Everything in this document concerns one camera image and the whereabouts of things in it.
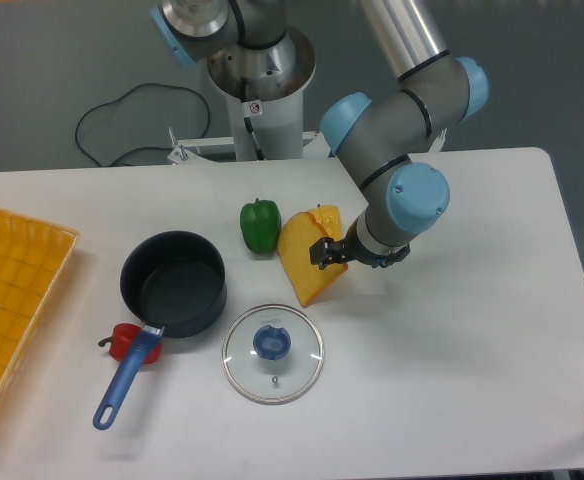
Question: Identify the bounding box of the black saucepan blue handle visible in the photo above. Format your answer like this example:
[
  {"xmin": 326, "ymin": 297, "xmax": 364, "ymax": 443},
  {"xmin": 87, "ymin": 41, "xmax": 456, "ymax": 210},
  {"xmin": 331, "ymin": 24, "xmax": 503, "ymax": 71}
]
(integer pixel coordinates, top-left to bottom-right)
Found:
[{"xmin": 92, "ymin": 231, "xmax": 227, "ymax": 430}]

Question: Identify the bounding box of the yellow plastic basket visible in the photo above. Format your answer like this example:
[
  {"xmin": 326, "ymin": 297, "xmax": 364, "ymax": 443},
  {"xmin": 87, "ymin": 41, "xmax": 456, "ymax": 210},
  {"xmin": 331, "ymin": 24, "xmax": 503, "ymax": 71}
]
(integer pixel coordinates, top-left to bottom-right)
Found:
[{"xmin": 0, "ymin": 209, "xmax": 79, "ymax": 396}]

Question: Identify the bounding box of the red toy bell pepper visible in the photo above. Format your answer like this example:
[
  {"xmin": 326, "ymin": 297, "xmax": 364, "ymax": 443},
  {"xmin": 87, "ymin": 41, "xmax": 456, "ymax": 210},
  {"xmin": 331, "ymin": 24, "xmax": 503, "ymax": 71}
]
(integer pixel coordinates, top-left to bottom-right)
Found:
[{"xmin": 97, "ymin": 323, "xmax": 164, "ymax": 368}]

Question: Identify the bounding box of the orange toy bread slice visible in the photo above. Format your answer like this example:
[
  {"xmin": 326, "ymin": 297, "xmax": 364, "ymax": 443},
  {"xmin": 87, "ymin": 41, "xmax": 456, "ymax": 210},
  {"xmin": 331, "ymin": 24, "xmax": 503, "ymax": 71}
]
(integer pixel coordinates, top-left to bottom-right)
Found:
[{"xmin": 277, "ymin": 210, "xmax": 348, "ymax": 307}]

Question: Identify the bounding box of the green toy bell pepper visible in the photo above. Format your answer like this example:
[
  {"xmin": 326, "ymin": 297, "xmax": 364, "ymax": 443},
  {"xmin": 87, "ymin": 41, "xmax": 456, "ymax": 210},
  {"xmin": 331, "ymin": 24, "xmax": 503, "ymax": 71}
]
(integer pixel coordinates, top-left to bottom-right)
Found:
[{"xmin": 239, "ymin": 199, "xmax": 281, "ymax": 255}]

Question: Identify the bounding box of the black cable on floor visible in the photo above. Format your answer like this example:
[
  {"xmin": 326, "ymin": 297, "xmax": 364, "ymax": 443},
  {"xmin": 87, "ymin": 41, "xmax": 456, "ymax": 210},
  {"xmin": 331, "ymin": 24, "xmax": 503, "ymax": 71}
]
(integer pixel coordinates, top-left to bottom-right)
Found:
[{"xmin": 74, "ymin": 82, "xmax": 212, "ymax": 168}]

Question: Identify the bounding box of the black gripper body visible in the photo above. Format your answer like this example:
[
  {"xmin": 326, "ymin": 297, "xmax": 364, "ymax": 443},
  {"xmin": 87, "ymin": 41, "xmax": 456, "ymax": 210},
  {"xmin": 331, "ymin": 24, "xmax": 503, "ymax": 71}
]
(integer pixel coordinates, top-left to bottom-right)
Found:
[{"xmin": 335, "ymin": 222, "xmax": 411, "ymax": 268}]

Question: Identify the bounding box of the glass lid blue knob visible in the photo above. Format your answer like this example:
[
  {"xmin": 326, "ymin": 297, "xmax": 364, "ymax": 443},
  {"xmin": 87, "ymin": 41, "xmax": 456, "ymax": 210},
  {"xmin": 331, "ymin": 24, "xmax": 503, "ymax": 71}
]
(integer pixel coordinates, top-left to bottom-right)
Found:
[{"xmin": 221, "ymin": 304, "xmax": 325, "ymax": 405}]

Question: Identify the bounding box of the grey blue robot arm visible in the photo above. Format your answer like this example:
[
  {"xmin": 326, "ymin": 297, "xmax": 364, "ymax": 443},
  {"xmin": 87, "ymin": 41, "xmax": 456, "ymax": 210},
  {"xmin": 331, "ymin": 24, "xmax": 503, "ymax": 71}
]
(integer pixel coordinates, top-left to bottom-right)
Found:
[{"xmin": 150, "ymin": 1, "xmax": 489, "ymax": 268}]

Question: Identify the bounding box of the yellow toy bell pepper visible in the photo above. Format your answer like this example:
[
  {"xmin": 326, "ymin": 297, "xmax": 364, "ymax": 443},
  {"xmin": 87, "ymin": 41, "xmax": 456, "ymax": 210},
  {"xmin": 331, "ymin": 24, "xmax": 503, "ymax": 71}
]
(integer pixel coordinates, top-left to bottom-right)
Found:
[{"xmin": 308, "ymin": 204, "xmax": 342, "ymax": 240}]

